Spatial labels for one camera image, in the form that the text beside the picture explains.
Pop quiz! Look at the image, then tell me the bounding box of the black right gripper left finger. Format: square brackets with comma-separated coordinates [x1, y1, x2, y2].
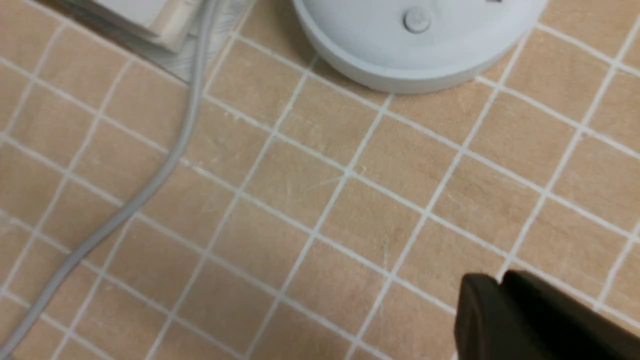
[454, 273, 531, 360]

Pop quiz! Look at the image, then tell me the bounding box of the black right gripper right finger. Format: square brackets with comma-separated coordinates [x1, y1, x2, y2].
[500, 270, 640, 360]

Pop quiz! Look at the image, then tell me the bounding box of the white round desk lamp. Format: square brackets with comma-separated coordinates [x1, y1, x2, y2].
[292, 0, 547, 94]

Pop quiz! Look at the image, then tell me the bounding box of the checkered beige tablecloth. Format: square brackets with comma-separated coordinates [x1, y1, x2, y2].
[0, 0, 640, 360]

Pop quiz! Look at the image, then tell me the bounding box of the white book bottom of stack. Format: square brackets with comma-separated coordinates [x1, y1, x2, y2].
[145, 0, 258, 83]

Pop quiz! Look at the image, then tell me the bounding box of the self-driving textbook top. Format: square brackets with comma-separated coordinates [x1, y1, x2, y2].
[75, 0, 196, 36]

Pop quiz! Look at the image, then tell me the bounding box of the grey lamp power cable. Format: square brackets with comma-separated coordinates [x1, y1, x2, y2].
[0, 0, 221, 358]

